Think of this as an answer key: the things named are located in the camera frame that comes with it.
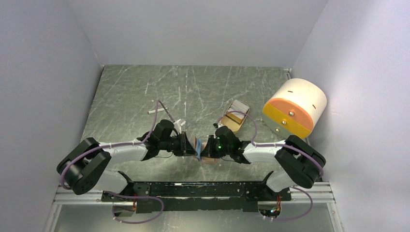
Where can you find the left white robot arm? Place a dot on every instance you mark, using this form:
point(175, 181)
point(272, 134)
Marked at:
point(88, 165)

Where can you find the white pen stick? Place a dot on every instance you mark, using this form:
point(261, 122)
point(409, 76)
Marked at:
point(156, 111)

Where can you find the brown leather card holder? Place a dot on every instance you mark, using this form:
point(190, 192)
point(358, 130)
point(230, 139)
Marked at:
point(207, 152)

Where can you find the wooden tray with cards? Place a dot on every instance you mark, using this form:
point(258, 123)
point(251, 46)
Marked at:
point(234, 116)

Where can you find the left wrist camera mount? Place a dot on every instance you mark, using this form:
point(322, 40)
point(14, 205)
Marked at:
point(178, 124)

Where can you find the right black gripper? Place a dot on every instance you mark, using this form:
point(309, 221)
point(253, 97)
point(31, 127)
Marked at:
point(208, 151)

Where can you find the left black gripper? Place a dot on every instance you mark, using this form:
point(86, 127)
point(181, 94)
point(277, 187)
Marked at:
point(185, 148)

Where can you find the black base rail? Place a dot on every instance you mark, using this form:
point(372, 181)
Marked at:
point(147, 197)

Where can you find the white orange yellow cylinder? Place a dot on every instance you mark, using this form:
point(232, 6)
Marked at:
point(294, 109)

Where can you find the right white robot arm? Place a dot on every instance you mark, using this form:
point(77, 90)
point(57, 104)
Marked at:
point(301, 165)

